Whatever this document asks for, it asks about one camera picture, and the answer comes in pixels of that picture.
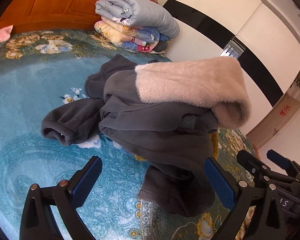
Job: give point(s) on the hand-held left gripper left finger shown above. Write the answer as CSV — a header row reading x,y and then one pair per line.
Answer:
x,y
86,180

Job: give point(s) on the carved wooden headboard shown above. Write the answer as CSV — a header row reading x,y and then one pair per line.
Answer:
x,y
60,2

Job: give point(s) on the dark grey fleece garment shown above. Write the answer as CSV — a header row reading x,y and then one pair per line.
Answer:
x,y
152,135

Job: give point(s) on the folded cartoon print blanket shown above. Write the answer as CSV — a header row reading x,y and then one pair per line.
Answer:
x,y
130,35

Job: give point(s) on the white wardrobe with black stripe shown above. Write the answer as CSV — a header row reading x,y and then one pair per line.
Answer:
x,y
215,2

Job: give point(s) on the pink checked cloth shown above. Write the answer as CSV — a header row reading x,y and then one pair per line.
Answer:
x,y
1,35

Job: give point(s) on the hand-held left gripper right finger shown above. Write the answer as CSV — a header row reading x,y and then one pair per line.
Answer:
x,y
220,182

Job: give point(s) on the small dark cloth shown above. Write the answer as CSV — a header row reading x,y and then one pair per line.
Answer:
x,y
162,47

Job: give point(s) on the beige fluffy cartoon sweater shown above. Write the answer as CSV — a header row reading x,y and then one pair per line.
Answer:
x,y
190,87

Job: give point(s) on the pale wooden door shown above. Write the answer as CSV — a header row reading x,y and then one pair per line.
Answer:
x,y
267,130

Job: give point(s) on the red door sticker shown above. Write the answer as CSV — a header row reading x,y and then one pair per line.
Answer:
x,y
285,110

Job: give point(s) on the pale blue folded quilt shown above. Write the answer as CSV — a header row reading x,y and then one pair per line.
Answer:
x,y
145,12

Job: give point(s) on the floral teal bed blanket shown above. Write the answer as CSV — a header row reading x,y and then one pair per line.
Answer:
x,y
27,105

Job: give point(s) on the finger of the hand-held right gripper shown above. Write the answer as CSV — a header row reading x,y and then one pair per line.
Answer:
x,y
247,161
277,157

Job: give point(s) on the olive yellow fleece cloth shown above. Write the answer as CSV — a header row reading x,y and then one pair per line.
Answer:
x,y
213,142

